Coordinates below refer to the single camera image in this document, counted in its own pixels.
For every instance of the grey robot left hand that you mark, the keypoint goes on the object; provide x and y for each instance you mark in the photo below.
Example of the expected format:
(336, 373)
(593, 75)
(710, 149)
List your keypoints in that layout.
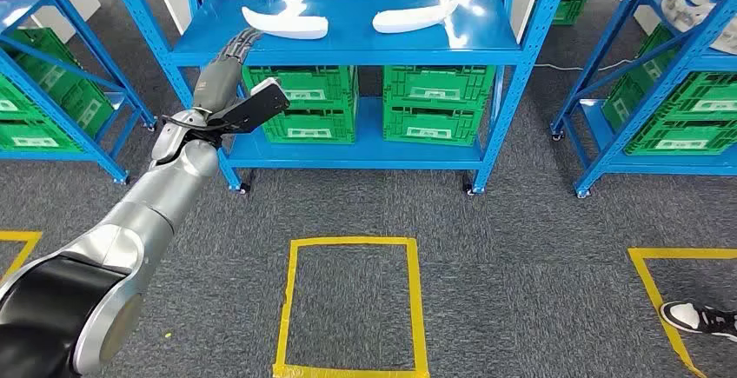
(219, 84)

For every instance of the white curved plastic part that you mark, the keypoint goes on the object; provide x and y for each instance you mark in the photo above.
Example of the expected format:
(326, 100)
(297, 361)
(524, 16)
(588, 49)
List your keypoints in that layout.
(288, 27)
(403, 21)

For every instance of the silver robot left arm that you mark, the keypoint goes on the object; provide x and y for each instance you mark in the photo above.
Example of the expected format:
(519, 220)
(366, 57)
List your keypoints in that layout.
(155, 191)

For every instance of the blue metal shelf rack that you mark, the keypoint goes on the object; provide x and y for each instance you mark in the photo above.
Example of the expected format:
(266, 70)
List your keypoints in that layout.
(46, 155)
(662, 165)
(357, 47)

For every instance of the pale machine parts pile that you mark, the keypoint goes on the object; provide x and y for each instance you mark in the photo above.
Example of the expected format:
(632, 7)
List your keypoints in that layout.
(691, 4)

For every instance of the person's black white shoe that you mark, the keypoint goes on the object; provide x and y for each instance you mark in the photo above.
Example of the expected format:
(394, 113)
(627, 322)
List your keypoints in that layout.
(691, 318)

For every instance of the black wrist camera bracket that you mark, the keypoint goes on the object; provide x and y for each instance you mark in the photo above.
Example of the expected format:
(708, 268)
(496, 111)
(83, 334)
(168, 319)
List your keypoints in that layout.
(253, 112)

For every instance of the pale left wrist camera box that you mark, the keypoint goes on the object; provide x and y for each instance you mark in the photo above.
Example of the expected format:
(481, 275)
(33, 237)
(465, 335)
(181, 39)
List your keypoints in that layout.
(265, 86)

